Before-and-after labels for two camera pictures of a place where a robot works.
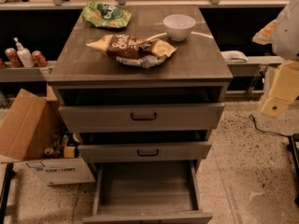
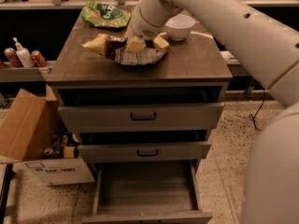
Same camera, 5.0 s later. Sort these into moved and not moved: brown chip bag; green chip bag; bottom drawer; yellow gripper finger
Moved: yellow gripper finger
Not moved: green chip bag; brown chip bag; bottom drawer
